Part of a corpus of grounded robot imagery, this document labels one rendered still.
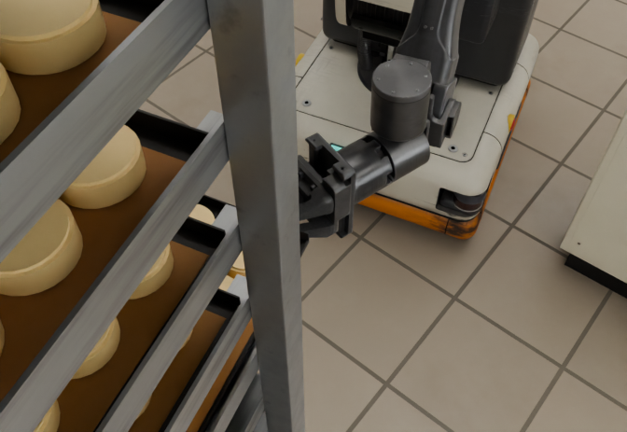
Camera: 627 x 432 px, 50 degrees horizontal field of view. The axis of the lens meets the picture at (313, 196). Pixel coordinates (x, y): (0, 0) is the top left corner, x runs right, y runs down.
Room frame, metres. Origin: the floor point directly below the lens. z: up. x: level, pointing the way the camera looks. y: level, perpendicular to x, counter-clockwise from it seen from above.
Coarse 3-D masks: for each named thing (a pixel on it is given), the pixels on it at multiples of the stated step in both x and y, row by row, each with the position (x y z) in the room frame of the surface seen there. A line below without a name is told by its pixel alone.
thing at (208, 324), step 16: (208, 320) 0.25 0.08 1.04; (224, 320) 0.25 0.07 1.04; (192, 336) 0.24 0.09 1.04; (208, 336) 0.24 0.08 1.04; (192, 352) 0.23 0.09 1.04; (176, 368) 0.21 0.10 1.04; (192, 368) 0.21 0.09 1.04; (160, 384) 0.20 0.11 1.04; (176, 384) 0.20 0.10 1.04; (160, 400) 0.19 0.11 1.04; (176, 400) 0.19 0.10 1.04; (144, 416) 0.18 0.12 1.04; (160, 416) 0.18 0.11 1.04
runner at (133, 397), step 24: (240, 240) 0.26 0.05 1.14; (216, 264) 0.23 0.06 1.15; (192, 288) 0.21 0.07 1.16; (216, 288) 0.23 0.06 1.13; (192, 312) 0.20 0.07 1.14; (168, 336) 0.18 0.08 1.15; (144, 360) 0.16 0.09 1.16; (168, 360) 0.18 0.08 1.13; (144, 384) 0.16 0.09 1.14; (120, 408) 0.14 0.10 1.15
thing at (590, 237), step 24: (624, 120) 0.99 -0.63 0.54; (624, 144) 0.97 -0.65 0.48; (600, 168) 0.99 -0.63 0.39; (624, 168) 0.96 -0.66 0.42; (600, 192) 0.97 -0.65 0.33; (624, 192) 0.95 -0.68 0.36; (576, 216) 0.99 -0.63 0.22; (600, 216) 0.96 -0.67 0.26; (624, 216) 0.93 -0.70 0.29; (576, 240) 0.97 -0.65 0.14; (600, 240) 0.94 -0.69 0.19; (624, 240) 0.92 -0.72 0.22; (576, 264) 0.98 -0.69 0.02; (600, 264) 0.93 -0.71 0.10; (624, 264) 0.90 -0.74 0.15; (624, 288) 0.90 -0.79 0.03
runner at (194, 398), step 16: (240, 288) 0.28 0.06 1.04; (240, 304) 0.25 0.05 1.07; (240, 320) 0.24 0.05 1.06; (224, 336) 0.23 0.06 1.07; (240, 336) 0.24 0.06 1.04; (224, 352) 0.22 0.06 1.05; (208, 368) 0.20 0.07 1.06; (192, 384) 0.19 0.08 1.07; (208, 384) 0.20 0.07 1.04; (192, 400) 0.18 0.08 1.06; (176, 416) 0.17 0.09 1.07; (192, 416) 0.18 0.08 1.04
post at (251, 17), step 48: (240, 0) 0.25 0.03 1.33; (288, 0) 0.27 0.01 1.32; (240, 48) 0.25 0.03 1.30; (288, 48) 0.27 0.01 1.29; (240, 96) 0.25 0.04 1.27; (288, 96) 0.26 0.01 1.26; (240, 144) 0.25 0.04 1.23; (288, 144) 0.26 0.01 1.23; (240, 192) 0.26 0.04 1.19; (288, 192) 0.26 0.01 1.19; (288, 240) 0.26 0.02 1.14; (288, 288) 0.25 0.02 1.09; (288, 336) 0.25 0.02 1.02; (288, 384) 0.25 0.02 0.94
